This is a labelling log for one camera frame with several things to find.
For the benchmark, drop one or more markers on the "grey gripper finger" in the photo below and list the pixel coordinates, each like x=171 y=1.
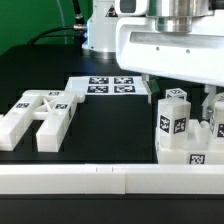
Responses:
x=211 y=92

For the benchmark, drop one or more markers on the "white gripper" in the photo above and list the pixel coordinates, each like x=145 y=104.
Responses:
x=197 y=56

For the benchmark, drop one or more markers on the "white chair seat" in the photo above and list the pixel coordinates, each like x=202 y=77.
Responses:
x=198 y=150

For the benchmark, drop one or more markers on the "white tagged cube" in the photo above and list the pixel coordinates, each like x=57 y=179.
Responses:
x=176 y=92

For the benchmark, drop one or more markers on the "white marker base plate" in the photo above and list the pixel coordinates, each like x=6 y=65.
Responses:
x=112 y=85

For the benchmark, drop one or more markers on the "white chair back frame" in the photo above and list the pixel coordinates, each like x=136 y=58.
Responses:
x=53 y=107

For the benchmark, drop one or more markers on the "white front rail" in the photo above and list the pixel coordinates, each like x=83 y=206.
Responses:
x=112 y=179

